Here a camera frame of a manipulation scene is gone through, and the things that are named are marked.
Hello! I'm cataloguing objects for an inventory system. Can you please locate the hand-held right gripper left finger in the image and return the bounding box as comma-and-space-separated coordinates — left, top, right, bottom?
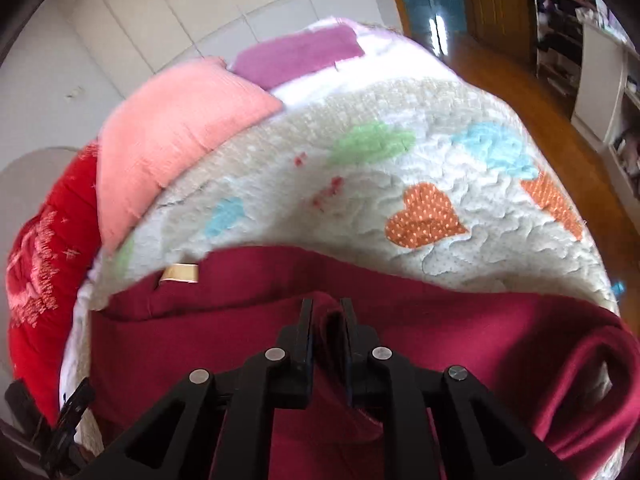
75, 297, 316, 480

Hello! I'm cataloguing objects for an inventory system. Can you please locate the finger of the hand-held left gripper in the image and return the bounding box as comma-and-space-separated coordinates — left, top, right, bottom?
42, 377, 97, 476

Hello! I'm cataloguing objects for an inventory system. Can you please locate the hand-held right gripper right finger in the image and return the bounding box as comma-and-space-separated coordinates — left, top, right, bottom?
340, 297, 581, 480

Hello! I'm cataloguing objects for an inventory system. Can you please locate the maroon knit garment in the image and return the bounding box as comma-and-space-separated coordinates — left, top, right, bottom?
90, 246, 640, 480

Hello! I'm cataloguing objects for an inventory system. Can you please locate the shelf rack with clothes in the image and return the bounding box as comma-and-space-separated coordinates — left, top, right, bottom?
525, 0, 601, 107

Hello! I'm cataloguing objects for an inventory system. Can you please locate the red embroidered quilt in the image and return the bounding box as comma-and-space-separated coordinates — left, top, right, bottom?
6, 142, 107, 428

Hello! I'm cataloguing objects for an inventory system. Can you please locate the heart patterned quilt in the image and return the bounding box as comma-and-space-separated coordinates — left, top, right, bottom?
59, 17, 625, 480

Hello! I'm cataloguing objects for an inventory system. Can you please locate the grey padded headboard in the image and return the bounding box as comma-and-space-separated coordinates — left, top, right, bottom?
0, 146, 83, 281

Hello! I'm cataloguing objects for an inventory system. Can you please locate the pink pillow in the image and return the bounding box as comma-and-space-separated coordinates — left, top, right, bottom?
95, 56, 285, 253

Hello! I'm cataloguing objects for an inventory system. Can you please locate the purple pillow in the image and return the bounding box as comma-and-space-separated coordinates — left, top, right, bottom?
231, 25, 367, 92

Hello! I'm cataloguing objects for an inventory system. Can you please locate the white wardrobe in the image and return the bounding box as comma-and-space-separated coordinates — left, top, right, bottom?
65, 0, 401, 111

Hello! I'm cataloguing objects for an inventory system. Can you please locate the white cabinet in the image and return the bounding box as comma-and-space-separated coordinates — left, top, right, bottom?
570, 24, 640, 211

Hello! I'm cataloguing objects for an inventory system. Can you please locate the wooden door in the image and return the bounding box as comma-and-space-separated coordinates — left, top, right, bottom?
455, 0, 535, 67

